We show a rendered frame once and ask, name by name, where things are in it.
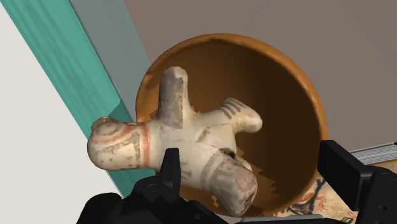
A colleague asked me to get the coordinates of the brown round bowl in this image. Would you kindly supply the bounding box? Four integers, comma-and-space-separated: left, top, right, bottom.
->
135, 32, 328, 218

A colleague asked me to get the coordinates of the white clay animal figure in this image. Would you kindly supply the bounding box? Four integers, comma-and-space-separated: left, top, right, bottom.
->
87, 66, 263, 218

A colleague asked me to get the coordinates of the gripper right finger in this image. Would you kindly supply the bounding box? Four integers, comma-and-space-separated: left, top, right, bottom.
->
317, 139, 397, 224

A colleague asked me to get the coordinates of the beige patterned mat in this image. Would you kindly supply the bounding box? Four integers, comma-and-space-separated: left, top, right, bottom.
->
275, 158, 397, 224

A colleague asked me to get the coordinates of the grey ridged bar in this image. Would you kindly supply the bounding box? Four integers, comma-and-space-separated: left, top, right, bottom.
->
349, 142, 397, 166

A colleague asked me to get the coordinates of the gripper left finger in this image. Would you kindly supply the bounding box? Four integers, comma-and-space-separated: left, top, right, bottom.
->
76, 148, 228, 224

